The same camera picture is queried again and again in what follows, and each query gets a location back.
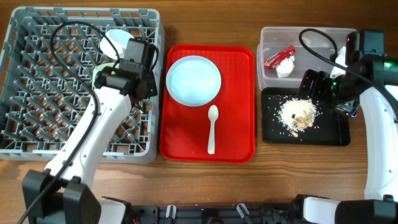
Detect green bowl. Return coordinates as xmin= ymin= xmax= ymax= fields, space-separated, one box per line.
xmin=91 ymin=63 xmax=114 ymax=87

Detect rice and peanut shells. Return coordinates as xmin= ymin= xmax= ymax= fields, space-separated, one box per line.
xmin=276 ymin=98 xmax=318 ymax=138

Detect large light blue plate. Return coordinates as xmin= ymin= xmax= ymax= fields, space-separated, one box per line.
xmin=166 ymin=55 xmax=221 ymax=106

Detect light blue bowl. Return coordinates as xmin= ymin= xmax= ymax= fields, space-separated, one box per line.
xmin=99 ymin=29 xmax=134 ymax=60

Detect white napkin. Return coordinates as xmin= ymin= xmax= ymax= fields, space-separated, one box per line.
xmin=275 ymin=55 xmax=295 ymax=78

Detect red sauce packet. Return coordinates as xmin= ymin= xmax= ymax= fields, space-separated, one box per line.
xmin=264 ymin=45 xmax=296 ymax=69

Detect white plastic spoon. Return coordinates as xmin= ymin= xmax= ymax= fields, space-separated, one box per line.
xmin=208 ymin=105 xmax=219 ymax=154

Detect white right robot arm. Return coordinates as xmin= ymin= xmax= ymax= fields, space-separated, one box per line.
xmin=293 ymin=29 xmax=397 ymax=223

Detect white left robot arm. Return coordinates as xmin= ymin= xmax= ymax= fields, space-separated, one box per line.
xmin=19 ymin=39 xmax=159 ymax=223

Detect grey dishwasher rack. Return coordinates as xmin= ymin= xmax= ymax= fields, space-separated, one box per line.
xmin=1 ymin=7 xmax=165 ymax=161

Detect black tray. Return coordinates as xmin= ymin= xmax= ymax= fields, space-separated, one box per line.
xmin=261 ymin=87 xmax=351 ymax=146

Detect red plastic tray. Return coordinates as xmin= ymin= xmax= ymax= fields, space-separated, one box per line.
xmin=159 ymin=44 xmax=256 ymax=164

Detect clear plastic bin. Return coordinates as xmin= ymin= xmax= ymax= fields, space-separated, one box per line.
xmin=257 ymin=27 xmax=356 ymax=90

